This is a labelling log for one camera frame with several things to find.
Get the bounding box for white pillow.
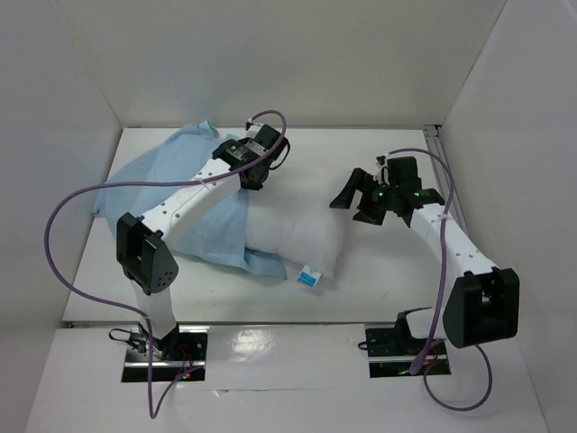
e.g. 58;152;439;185
240;162;346;279

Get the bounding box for light blue green pillowcase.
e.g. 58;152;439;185
92;121;287;280

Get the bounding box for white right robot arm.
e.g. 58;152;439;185
330;155;520;354

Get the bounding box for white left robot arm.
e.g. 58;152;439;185
116;123;290;360

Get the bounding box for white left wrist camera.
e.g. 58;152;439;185
245;118;264;139

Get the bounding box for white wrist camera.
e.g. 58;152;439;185
245;118;264;139
375;154;389;172

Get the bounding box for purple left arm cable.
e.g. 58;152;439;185
42;108;289;419

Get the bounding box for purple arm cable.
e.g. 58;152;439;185
42;108;289;419
387;148;492;411

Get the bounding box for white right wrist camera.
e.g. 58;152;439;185
375;154;389;172

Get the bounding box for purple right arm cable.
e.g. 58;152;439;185
387;148;492;411

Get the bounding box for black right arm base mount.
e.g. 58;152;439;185
357;309;426;378

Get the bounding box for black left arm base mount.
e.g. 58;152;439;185
108;326;208;383

